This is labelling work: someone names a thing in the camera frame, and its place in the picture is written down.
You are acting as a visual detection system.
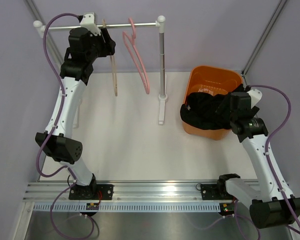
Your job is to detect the beige wooden hanger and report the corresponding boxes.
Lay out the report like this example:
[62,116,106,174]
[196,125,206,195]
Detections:
[101,18,119,97]

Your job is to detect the black shorts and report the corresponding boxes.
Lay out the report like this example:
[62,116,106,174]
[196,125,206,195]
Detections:
[180,92,231,130]

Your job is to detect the pink plastic hanger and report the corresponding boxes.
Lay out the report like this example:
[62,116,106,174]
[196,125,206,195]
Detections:
[122,17,150,95]

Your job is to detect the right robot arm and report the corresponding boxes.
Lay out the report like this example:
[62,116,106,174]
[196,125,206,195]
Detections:
[216,89,300,229]

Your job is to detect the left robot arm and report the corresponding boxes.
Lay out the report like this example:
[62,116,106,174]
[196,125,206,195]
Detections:
[35,27,116,200]

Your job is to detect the orange plastic basket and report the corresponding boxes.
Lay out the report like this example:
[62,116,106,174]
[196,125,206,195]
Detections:
[182,65,243,141]

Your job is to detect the silver clothes rack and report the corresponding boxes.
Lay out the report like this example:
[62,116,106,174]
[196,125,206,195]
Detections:
[32,15,169,128]

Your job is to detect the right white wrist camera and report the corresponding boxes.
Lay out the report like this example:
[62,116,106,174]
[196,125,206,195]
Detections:
[245,86,263,108]

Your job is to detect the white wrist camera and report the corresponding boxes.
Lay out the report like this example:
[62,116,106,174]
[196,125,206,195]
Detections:
[78,12,101,36]
[245,86,263,108]

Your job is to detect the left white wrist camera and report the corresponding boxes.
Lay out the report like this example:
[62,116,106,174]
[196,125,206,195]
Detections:
[78,12,101,36]

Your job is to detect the aluminium mounting rail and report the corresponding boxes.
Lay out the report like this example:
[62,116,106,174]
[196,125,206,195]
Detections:
[23,180,233,203]

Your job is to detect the white slotted cable duct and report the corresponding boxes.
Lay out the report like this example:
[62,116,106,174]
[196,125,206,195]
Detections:
[33,202,221,213]

